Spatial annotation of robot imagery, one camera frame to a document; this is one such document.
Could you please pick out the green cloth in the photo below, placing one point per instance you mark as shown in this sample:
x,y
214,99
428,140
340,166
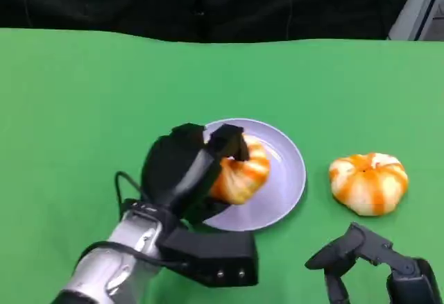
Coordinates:
x,y
222,92

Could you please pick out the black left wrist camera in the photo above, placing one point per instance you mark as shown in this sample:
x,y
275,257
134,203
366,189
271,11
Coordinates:
x,y
215,255

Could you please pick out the lilac plate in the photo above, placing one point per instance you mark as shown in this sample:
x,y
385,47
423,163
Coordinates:
x,y
274,186

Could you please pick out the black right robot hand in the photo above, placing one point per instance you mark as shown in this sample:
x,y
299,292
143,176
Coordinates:
x,y
378,259

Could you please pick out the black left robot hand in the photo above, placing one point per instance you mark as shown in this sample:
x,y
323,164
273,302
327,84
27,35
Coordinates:
x,y
180,175

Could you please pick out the grey metal frame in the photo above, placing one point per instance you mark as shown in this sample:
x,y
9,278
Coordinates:
x,y
419,7

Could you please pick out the black backdrop curtain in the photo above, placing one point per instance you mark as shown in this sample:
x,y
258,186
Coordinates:
x,y
194,2

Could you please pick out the orange and white bread roll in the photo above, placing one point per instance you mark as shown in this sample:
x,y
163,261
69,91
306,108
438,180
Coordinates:
x,y
243,175
368,182

